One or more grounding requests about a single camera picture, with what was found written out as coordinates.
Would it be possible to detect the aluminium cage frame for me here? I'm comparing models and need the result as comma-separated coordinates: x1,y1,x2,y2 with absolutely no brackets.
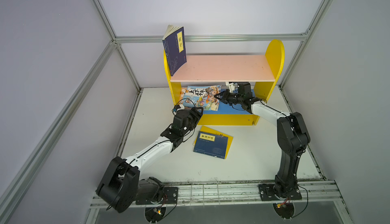
0,0,390,224

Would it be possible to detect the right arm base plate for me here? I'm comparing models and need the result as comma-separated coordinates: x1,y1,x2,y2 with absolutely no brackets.
258,183,302,201

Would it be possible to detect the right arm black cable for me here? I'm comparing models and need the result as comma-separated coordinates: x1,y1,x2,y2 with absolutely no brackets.
231,97,310,219

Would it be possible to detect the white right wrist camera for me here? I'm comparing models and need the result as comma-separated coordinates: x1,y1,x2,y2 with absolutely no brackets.
226,82,238,93

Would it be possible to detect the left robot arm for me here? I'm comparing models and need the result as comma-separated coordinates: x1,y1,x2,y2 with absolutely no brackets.
96,107,204,213

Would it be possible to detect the yellow pink blue bookshelf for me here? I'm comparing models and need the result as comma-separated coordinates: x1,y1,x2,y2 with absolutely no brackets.
163,39,285,127

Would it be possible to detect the dark blue standing book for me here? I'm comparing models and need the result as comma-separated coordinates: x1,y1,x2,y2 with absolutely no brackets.
162,25,187,76

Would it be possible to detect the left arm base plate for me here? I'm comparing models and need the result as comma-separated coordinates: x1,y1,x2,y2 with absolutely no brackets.
135,186,179,205

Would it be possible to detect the light blue comic book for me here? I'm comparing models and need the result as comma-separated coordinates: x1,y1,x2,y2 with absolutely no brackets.
179,85,221,111

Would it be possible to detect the yellow cartoon book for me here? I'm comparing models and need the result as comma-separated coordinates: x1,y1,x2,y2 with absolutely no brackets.
194,126,234,157

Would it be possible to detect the dark blue book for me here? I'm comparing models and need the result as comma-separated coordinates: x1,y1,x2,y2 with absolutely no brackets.
162,25,187,76
193,131,229,159

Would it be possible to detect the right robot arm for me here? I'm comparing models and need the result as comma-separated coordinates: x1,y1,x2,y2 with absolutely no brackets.
214,83,310,200

